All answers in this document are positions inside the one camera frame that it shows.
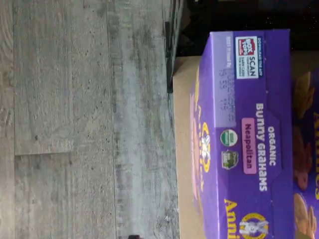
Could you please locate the purple box pink patch Neapolitan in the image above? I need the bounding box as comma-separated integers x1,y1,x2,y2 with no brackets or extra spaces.
189,29,295,239

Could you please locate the black metal shelf rack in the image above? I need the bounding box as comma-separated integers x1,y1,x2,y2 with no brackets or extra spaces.
163,0,186,94

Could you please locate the tan shelf board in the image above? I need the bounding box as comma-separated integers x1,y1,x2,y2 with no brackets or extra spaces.
172,56,209,239

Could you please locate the purple Annie's snack box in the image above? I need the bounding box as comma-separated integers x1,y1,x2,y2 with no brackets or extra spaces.
290,69,319,239

